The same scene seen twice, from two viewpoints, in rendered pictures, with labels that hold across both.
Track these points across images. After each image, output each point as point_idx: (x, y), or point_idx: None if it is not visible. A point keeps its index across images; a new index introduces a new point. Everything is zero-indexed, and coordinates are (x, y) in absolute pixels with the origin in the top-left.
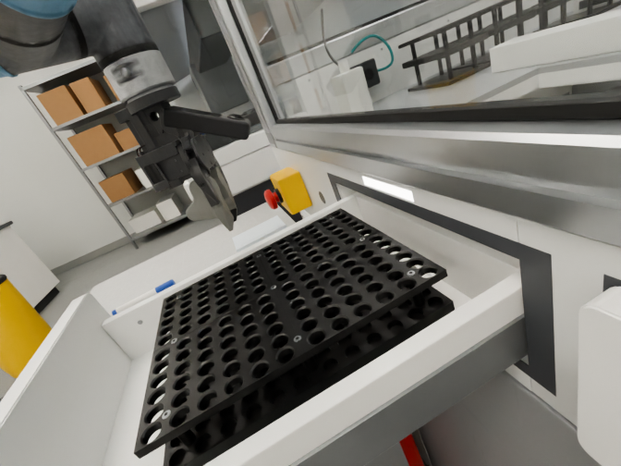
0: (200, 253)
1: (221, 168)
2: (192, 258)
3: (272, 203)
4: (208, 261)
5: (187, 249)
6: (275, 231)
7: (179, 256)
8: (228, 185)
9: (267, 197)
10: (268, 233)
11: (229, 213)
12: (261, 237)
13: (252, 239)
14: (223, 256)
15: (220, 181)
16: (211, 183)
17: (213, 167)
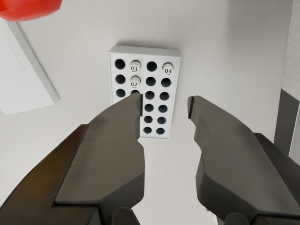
0: (23, 154)
1: (29, 175)
2: (31, 162)
3: (60, 0)
4: (51, 141)
5: (0, 174)
6: (15, 35)
7: (18, 178)
8: (81, 125)
9: (43, 6)
10: (21, 49)
11: (211, 105)
12: (29, 64)
13: (29, 79)
14: (48, 122)
15: (144, 155)
16: (281, 185)
17: (134, 214)
